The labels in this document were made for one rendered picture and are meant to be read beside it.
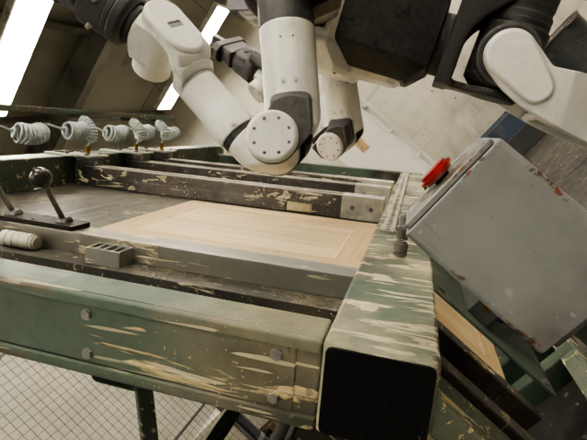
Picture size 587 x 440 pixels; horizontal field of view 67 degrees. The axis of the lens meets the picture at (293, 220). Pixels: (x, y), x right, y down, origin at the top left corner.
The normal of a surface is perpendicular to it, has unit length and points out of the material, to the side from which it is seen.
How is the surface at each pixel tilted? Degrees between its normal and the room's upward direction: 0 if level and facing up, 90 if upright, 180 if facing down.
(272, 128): 90
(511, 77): 90
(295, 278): 90
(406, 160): 90
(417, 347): 55
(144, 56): 105
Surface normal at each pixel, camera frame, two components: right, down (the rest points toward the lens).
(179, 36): 0.43, -0.46
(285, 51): -0.04, -0.07
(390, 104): -0.32, 0.25
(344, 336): 0.07, -0.98
